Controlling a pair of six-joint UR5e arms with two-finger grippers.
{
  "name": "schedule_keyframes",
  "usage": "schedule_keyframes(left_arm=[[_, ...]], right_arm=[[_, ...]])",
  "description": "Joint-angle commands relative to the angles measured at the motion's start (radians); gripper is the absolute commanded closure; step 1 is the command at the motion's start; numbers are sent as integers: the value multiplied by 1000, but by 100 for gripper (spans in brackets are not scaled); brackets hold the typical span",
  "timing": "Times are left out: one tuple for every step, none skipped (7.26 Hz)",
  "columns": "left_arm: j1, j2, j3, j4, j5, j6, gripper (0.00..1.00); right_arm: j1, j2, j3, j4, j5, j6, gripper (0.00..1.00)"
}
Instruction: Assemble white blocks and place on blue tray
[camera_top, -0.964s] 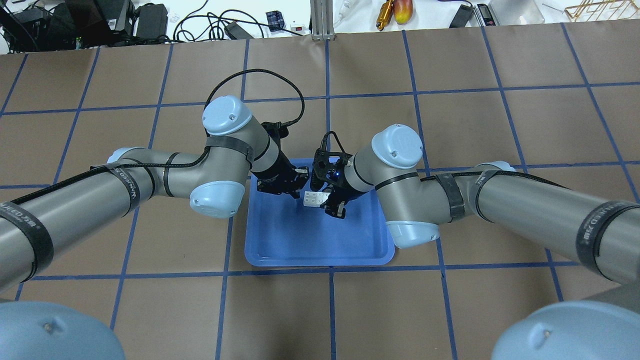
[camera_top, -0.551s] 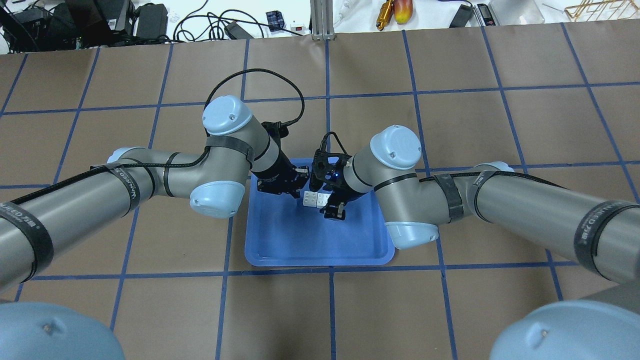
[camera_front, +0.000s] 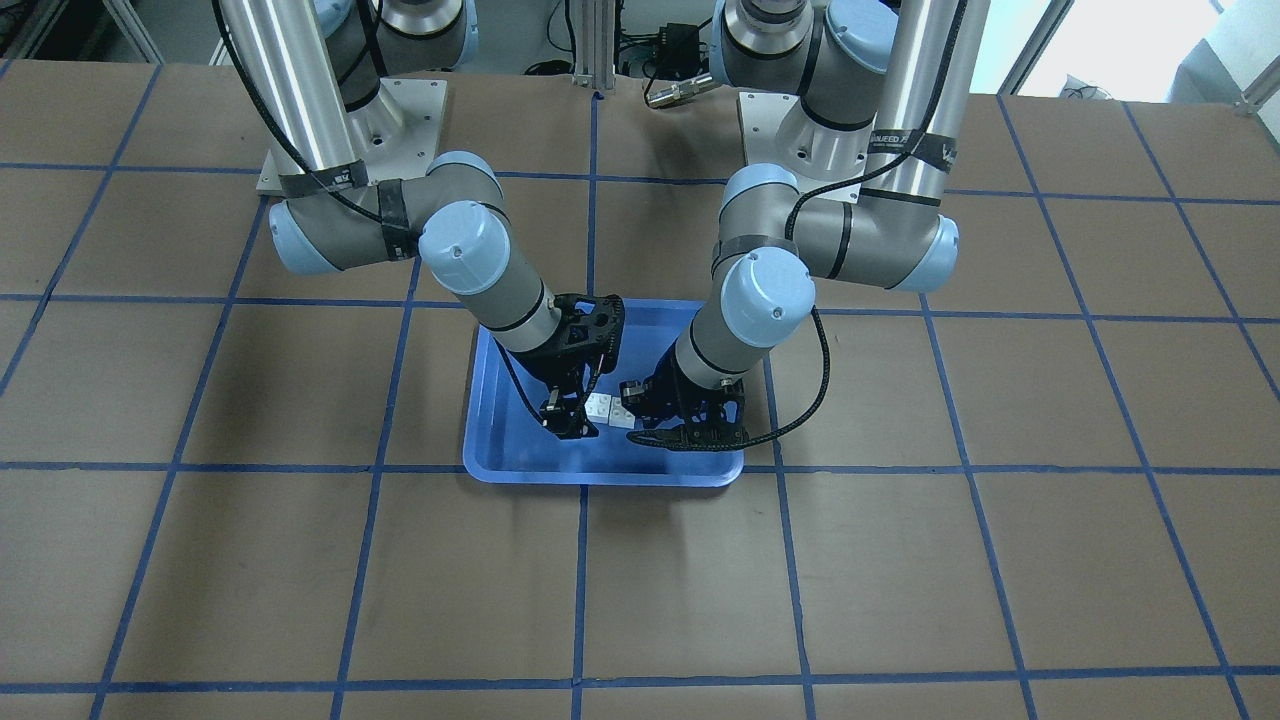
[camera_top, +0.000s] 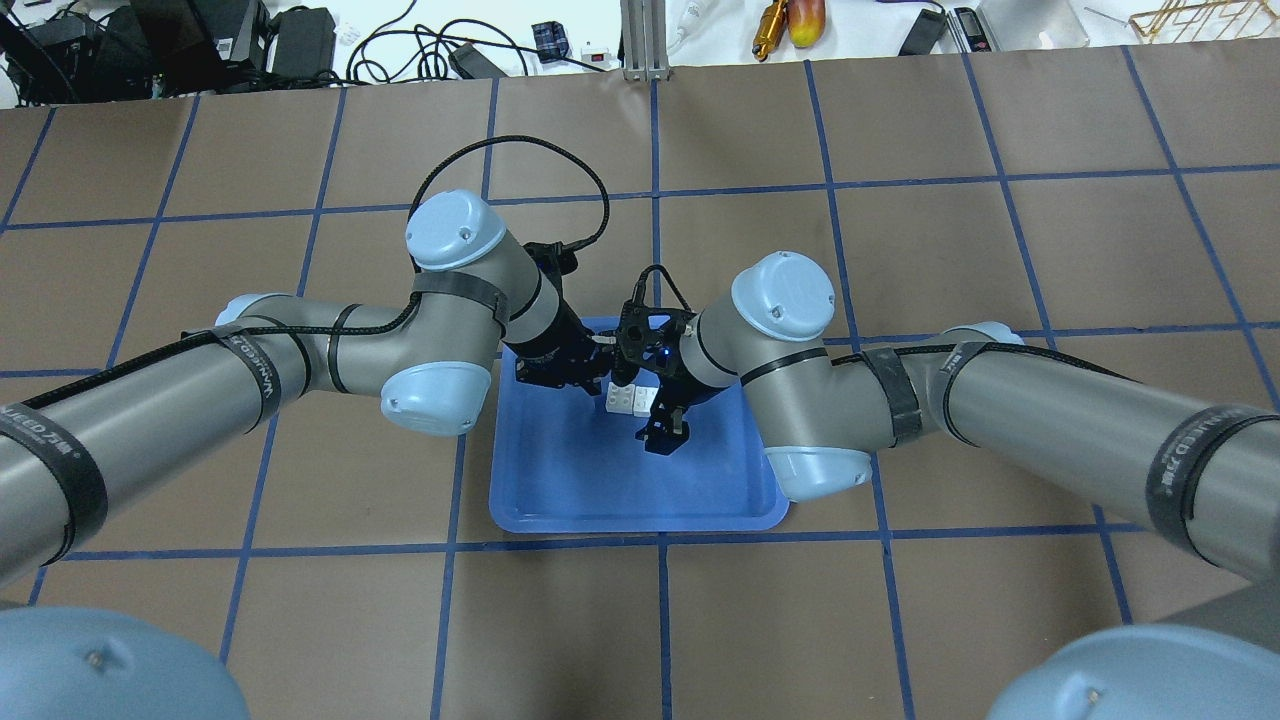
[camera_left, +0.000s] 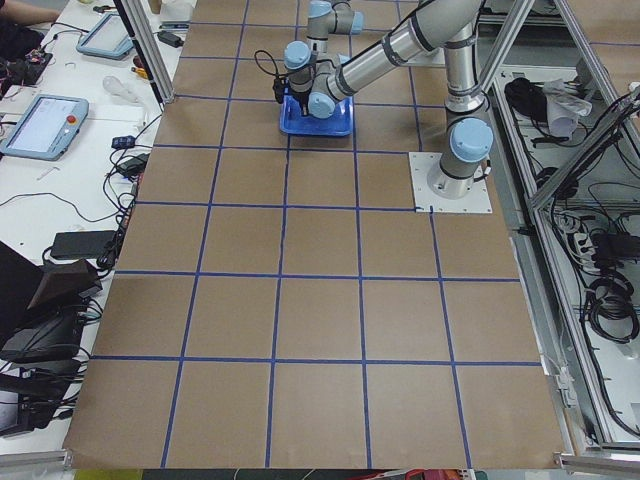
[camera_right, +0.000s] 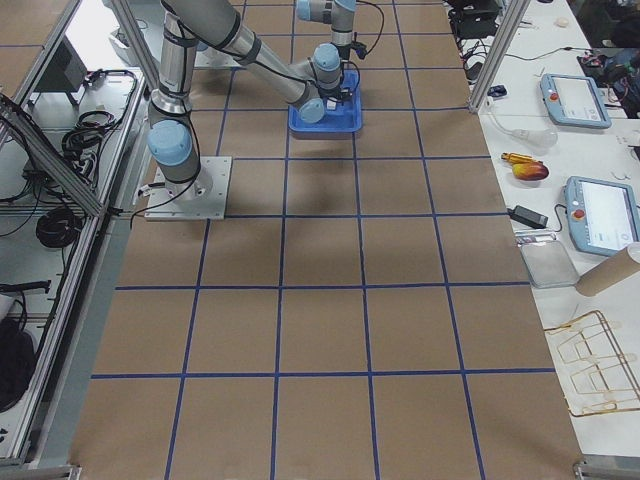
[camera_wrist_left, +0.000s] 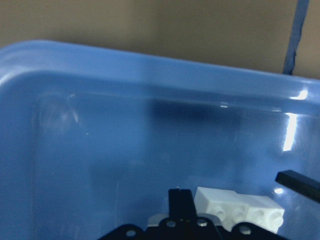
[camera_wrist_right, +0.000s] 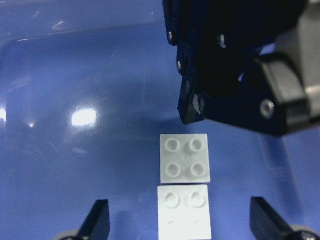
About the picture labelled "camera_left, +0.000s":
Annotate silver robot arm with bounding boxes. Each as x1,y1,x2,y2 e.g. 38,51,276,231
306,0,365,53
273,1,494,200

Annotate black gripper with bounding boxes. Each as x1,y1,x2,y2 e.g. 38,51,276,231
291,90,309,111

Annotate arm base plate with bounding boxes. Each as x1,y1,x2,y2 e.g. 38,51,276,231
408,152,493,214

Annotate blue plastic tray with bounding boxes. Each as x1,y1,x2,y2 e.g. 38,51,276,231
279,91,354,137

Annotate black braided cable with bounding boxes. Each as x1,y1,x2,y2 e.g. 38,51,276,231
253,48,291,91

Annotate teach pendant tablet near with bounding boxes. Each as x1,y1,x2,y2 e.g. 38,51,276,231
1,94,89,161

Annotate teach pendant tablet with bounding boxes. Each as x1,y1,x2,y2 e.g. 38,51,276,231
1,94,89,161
76,13,134,60

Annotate teach pendant tablet far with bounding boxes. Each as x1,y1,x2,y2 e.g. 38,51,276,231
76,13,134,60

